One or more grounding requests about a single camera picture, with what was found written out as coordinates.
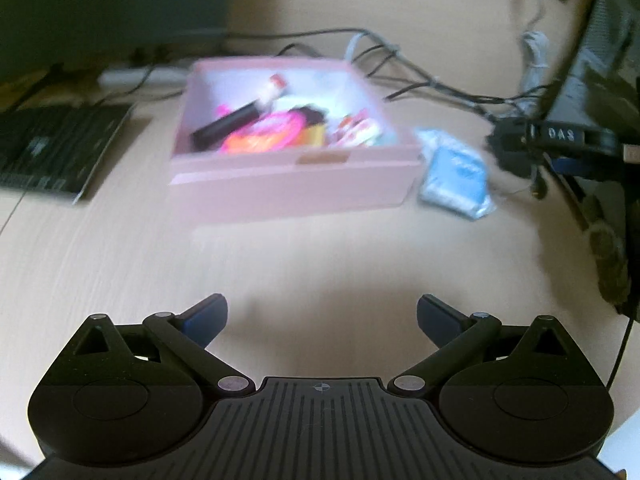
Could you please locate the bundle of grey black cables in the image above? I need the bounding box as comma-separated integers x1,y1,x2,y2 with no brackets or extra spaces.
225,30,556,126

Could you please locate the black cylinder tube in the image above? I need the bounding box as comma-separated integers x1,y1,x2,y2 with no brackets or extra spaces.
189,100,263,152

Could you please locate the dark furry item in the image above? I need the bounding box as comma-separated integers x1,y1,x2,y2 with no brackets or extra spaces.
581,194,632,307

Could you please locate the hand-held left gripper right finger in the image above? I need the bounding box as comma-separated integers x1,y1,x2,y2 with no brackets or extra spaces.
387,294,577,397

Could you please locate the black keyboard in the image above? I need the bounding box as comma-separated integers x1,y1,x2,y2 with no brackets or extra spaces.
0,104,137,205

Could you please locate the red and white stick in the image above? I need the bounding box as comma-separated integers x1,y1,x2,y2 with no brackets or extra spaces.
257,74,292,113

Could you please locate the yellow small item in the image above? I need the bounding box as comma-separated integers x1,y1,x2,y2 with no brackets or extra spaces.
300,125,327,148

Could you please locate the blue tissue packet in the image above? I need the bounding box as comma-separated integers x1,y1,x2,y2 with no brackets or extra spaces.
416,129,497,221

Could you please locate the white power strip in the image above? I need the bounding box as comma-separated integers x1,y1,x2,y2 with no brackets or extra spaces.
97,62,194,89

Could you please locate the pink storage box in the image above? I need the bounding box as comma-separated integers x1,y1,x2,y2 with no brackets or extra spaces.
167,57,424,224

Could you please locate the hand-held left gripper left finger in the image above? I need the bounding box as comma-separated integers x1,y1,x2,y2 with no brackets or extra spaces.
70,294,254,394

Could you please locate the red white small packet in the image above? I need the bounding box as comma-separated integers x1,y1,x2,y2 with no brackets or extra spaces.
334,114,383,148

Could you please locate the pink orange snack packet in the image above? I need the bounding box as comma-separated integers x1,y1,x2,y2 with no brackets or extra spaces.
224,111,307,153

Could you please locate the dark monitor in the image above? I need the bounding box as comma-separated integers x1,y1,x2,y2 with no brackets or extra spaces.
0,0,237,88

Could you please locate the orange plastic toy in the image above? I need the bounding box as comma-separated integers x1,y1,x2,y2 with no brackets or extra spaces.
221,134,262,154

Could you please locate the white sleeved cable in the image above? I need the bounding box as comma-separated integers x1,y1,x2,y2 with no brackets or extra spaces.
520,0,553,108

